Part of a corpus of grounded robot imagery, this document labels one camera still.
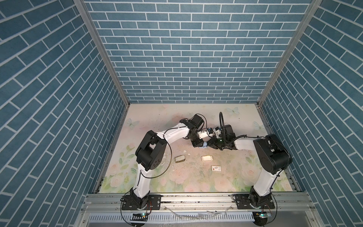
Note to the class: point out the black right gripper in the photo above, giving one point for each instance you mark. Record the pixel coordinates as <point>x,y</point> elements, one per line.
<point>213,143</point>

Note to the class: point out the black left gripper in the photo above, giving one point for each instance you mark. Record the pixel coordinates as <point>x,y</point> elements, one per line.
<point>197,143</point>

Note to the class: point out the blue stapler top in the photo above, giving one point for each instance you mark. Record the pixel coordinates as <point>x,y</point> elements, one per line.
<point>205,145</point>

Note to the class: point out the beige stapler base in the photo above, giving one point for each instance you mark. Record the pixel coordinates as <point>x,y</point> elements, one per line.
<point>180,159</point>

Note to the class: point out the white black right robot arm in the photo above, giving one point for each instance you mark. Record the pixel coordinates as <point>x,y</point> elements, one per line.
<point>273,157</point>

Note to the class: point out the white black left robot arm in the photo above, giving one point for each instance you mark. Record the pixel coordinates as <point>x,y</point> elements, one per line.
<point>151,150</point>

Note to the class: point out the open staple box tray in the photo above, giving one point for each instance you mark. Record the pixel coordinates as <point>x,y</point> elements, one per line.
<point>206,158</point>

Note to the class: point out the white staple box sleeve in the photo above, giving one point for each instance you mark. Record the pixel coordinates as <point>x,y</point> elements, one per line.
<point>216,168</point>

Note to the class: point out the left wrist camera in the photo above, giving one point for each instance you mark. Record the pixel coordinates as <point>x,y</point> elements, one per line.
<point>206,133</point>

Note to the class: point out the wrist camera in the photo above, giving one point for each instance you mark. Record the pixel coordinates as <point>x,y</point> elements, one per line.
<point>218,132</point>
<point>206,133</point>

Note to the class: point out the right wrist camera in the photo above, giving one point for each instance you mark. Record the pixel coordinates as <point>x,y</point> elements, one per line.
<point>218,132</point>

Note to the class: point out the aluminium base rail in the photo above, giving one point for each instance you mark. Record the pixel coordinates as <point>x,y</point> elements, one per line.
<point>286,209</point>

